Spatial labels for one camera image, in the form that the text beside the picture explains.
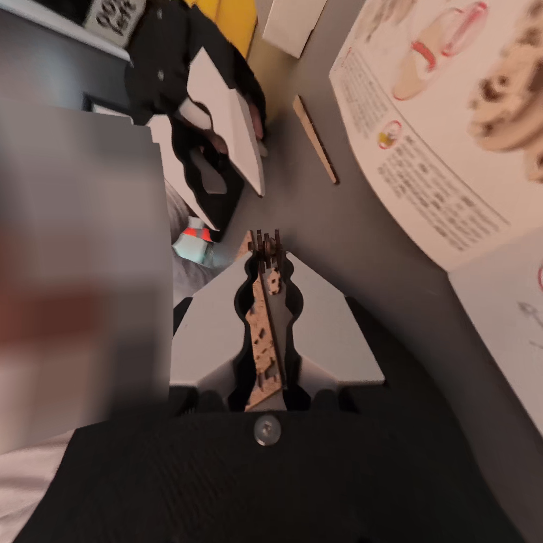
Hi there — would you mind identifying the orange cloth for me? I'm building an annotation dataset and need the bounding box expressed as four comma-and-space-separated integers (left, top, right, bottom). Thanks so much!
171, 216, 216, 267

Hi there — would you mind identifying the white cardboard box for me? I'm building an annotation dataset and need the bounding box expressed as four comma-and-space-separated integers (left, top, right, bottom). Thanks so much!
262, 0, 328, 59

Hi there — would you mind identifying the wooden model assembly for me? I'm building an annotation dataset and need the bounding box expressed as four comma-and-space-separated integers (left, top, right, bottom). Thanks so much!
249, 228, 284, 273

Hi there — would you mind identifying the yellow plastic bin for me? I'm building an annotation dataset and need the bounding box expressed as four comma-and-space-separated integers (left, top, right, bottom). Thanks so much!
186, 0, 258, 61

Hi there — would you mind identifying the illustrated instruction booklet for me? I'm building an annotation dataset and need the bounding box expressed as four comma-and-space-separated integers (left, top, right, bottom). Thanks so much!
329, 0, 543, 438

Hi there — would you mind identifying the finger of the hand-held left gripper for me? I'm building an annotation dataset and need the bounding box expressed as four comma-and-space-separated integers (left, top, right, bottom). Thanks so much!
186, 47, 266, 199
148, 115, 225, 232

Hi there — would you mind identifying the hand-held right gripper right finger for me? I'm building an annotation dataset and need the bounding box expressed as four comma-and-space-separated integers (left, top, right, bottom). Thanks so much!
278, 251, 386, 411

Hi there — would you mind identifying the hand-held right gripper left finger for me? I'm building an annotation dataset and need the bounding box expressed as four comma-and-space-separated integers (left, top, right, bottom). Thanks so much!
170, 251, 260, 411

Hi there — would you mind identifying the tapered wooden stick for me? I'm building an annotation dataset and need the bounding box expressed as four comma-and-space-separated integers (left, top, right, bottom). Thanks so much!
292, 94, 339, 185

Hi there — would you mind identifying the laser-cut wooden parts sheet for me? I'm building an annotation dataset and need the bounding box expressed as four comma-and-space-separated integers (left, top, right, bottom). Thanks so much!
234, 231, 286, 412

